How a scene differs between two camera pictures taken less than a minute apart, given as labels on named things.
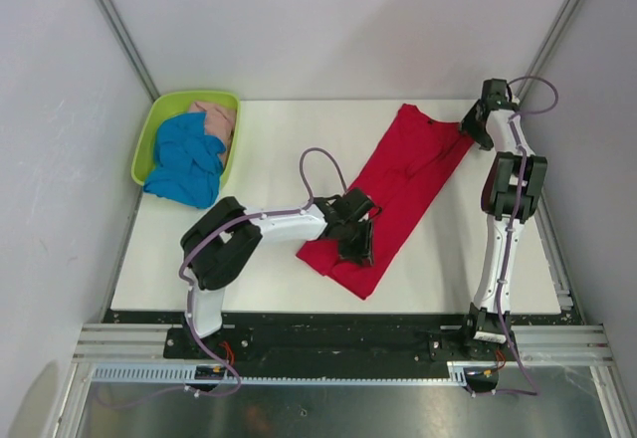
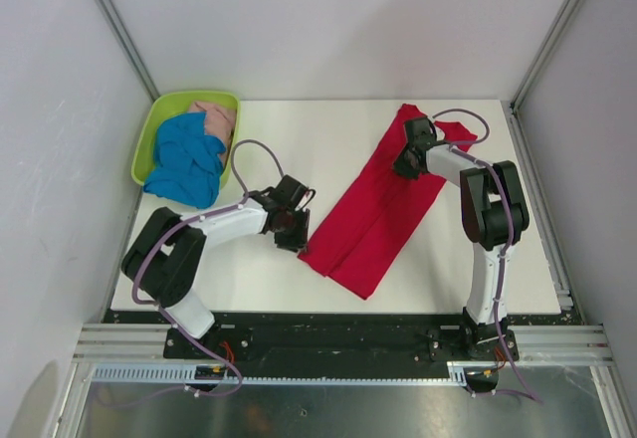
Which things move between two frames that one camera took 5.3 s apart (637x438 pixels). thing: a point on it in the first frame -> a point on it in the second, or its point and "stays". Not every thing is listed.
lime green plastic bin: [171, 105] stays
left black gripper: [362, 252] -> [299, 240]
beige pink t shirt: [219, 121] stays
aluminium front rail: [541, 344] stays
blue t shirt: [188, 161] stays
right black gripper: [469, 124] -> [401, 168]
